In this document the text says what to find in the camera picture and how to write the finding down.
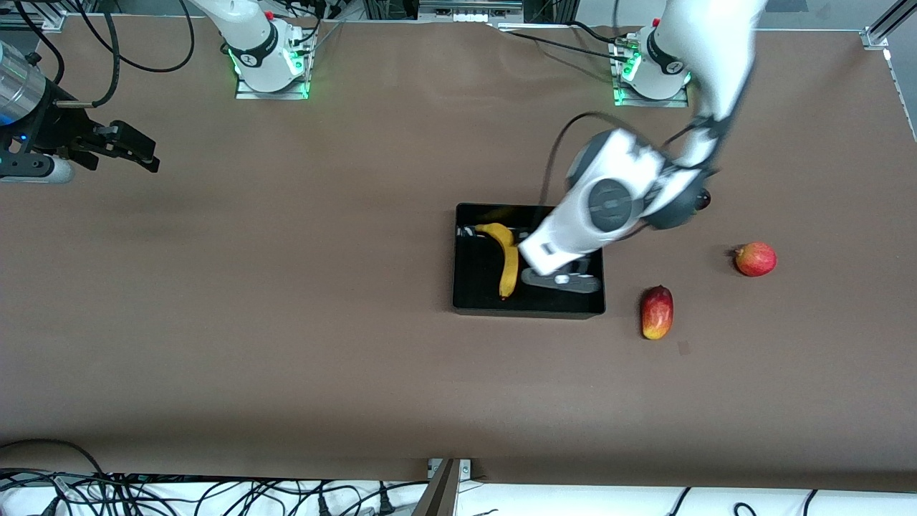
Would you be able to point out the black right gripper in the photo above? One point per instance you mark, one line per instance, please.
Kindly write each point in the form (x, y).
(59, 130)

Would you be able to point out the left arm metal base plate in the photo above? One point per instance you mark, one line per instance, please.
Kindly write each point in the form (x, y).
(623, 102)

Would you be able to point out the black plastic box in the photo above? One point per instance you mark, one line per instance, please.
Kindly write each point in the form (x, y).
(480, 301)

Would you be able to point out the brown table cover sheet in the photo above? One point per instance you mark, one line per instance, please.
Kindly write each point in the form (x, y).
(286, 387)

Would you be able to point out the red yellow mango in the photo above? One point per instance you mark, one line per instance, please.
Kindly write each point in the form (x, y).
(657, 312)

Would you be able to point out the grey metal bracket post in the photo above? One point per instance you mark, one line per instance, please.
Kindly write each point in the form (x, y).
(440, 494)

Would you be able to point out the yellow banana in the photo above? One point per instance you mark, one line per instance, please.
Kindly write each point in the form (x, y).
(509, 265)

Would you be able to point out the aluminium frame profile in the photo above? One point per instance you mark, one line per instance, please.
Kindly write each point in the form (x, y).
(875, 36)
(50, 21)

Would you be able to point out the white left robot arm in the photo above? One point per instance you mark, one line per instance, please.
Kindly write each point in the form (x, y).
(609, 204)

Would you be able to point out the round red apple with stem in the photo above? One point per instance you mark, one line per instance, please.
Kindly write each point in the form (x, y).
(756, 259)

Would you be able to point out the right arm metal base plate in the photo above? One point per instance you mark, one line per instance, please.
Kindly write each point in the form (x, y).
(247, 93)

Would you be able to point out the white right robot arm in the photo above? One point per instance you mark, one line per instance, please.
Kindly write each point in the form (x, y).
(251, 36)

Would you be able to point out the dark purple mangosteen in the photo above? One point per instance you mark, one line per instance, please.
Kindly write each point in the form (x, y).
(705, 199)

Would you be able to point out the white connector strip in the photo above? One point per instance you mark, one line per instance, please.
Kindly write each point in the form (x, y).
(469, 16)

